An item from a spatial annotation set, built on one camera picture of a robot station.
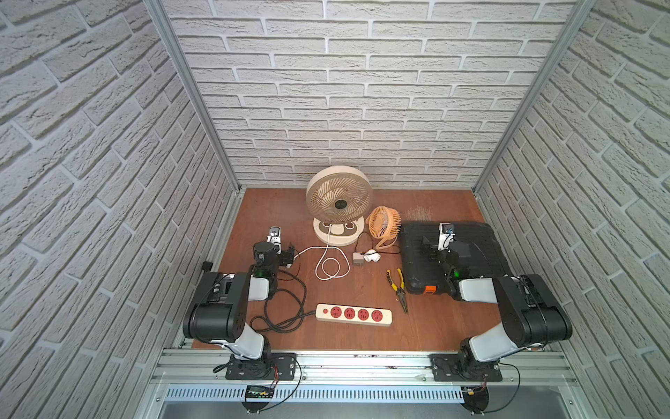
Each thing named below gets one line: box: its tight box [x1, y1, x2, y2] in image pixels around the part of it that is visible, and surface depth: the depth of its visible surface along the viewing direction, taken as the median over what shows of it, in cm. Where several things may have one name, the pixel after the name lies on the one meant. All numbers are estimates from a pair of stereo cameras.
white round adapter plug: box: [362, 248, 382, 263], surface depth 97 cm
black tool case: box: [400, 221, 513, 302], surface depth 85 cm
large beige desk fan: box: [306, 164, 374, 248], surface depth 87 cm
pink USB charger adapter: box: [352, 252, 364, 266], surface depth 97 cm
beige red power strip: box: [314, 302, 394, 328], surface depth 83 cm
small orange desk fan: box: [365, 206, 403, 250], surface depth 99 cm
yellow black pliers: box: [386, 267, 409, 314], surface depth 90 cm
